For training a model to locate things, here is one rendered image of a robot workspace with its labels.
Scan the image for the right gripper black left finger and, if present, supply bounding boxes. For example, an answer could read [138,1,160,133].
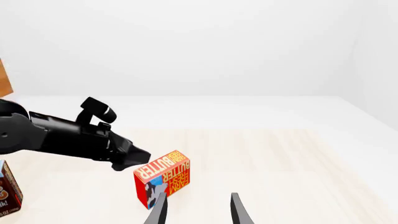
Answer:
[143,192,169,224]

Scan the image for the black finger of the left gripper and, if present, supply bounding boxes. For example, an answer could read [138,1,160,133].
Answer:
[111,162,138,172]
[107,133,152,167]

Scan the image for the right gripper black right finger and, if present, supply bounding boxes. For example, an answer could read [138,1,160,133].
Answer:
[230,192,256,224]

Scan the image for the brown chocolate milk carton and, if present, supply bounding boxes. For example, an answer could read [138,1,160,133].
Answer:
[0,159,24,218]

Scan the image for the wooden cabinet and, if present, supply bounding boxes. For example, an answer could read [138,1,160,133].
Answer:
[0,58,15,98]

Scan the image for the red butter box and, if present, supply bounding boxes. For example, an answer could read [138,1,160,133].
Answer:
[133,149,191,210]

